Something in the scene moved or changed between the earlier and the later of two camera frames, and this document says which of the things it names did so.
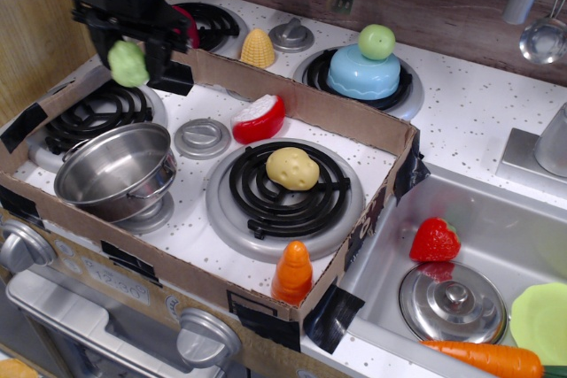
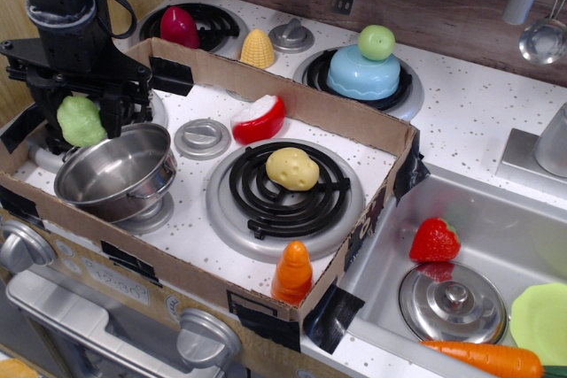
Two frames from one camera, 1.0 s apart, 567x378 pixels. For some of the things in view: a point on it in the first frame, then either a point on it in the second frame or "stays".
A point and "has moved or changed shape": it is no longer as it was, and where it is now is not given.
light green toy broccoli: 128,64 has moved or changed shape
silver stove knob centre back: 291,37 stays
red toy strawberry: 435,241 stays
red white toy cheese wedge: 262,119 stays
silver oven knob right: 205,338 stays
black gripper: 131,1 to 78,55
